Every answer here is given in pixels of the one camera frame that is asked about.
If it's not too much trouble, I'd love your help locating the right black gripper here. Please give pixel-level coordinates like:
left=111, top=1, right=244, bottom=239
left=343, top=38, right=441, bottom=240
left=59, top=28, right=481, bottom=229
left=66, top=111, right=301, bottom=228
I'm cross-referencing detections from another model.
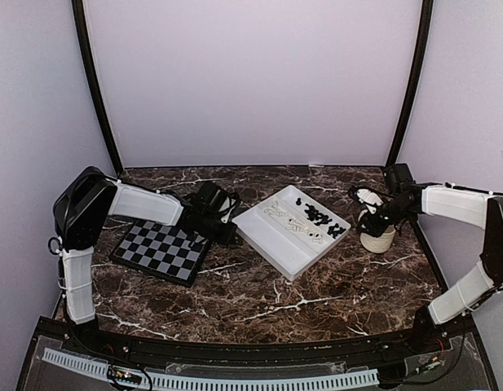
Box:
left=357, top=197, right=415, bottom=238

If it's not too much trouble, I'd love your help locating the black grey chessboard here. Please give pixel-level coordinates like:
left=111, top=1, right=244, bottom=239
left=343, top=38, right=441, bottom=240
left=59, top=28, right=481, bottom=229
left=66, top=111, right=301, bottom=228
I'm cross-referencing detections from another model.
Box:
left=109, top=220, right=211, bottom=288

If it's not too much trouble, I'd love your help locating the white plastic compartment tray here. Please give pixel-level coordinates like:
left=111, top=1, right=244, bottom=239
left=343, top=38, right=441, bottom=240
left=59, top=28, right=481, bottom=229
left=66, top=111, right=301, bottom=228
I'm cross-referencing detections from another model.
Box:
left=232, top=185, right=351, bottom=281

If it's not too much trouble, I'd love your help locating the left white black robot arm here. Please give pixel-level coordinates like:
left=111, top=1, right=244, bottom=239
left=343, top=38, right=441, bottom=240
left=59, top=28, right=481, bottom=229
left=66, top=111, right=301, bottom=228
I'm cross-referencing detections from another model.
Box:
left=48, top=166, right=240, bottom=355

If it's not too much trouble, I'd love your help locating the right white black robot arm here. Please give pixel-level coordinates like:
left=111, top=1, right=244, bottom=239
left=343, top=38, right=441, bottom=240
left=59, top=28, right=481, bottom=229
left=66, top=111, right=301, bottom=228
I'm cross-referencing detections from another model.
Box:
left=348, top=163, right=503, bottom=354

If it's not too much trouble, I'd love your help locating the pile of black chess pieces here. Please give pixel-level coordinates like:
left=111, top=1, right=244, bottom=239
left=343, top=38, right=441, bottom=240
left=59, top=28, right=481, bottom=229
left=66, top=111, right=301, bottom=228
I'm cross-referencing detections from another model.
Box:
left=295, top=197, right=346, bottom=239

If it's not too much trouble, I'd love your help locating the pile of white chess pieces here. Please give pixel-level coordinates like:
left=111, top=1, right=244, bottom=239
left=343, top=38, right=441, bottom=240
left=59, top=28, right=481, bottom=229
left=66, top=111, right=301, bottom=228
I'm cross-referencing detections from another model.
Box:
left=263, top=201, right=324, bottom=244

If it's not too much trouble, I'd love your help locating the cream ribbed mug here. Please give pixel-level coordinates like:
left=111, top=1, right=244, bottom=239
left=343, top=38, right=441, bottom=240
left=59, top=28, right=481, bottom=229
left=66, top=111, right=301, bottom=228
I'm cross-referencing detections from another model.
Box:
left=360, top=226, right=396, bottom=254

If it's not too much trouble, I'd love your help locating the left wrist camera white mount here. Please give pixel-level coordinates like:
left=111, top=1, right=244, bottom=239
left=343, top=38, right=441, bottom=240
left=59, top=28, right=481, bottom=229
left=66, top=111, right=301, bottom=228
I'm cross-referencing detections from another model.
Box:
left=220, top=204, right=239, bottom=223

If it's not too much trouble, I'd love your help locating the black front rail base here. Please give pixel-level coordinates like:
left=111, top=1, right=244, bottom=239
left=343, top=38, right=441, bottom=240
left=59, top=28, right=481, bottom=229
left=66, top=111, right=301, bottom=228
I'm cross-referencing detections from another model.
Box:
left=17, top=318, right=497, bottom=390

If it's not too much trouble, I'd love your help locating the white slotted cable duct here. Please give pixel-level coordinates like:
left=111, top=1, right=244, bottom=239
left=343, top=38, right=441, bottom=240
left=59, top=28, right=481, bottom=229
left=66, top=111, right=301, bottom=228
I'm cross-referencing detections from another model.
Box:
left=42, top=347, right=379, bottom=391

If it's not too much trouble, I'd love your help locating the right black frame post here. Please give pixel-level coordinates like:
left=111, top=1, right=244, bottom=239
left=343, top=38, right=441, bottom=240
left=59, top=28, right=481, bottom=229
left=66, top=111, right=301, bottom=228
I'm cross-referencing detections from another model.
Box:
left=385, top=0, right=434, bottom=167

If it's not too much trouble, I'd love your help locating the black frame post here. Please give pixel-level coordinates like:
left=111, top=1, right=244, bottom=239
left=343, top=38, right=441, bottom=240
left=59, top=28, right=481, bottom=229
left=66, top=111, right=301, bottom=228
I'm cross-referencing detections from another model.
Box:
left=71, top=0, right=124, bottom=176
left=385, top=0, right=434, bottom=167

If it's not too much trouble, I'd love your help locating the left black frame post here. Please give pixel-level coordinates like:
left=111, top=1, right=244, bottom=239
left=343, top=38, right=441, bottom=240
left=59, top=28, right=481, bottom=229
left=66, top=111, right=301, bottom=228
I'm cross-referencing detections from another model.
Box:
left=71, top=0, right=124, bottom=176

